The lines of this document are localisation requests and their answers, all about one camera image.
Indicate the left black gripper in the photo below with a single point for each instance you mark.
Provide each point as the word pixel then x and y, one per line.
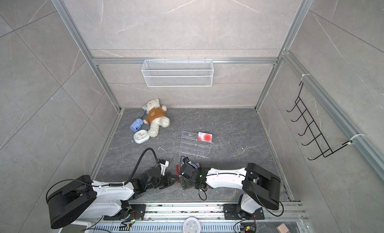
pixel 169 177

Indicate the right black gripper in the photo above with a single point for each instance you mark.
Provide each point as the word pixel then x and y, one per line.
pixel 187 185

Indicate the red leather card holder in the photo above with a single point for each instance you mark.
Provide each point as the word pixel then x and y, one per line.
pixel 188 169

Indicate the clear acrylic card stand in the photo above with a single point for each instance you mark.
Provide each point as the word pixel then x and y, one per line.
pixel 191 145

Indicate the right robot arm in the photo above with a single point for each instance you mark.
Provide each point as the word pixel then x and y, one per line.
pixel 261 188

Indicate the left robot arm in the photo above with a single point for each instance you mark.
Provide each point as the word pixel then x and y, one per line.
pixel 84 199

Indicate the white round clock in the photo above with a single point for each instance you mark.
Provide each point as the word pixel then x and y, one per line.
pixel 192 225

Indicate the light blue alarm clock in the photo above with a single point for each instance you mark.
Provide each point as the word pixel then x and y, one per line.
pixel 141 136

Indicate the blue small bottle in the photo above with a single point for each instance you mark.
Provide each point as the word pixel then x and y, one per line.
pixel 136 125

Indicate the white teddy bear orange shirt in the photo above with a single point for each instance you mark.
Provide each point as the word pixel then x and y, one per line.
pixel 156 117

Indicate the pink block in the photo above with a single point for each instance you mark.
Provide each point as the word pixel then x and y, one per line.
pixel 282 228

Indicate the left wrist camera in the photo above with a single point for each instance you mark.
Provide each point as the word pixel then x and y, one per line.
pixel 163 164

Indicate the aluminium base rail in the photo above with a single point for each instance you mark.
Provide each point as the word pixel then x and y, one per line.
pixel 214 218

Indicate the white wire mesh basket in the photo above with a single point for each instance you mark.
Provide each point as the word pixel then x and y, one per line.
pixel 178 72

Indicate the black wire hook rack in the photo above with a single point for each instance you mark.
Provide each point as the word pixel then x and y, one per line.
pixel 313 128

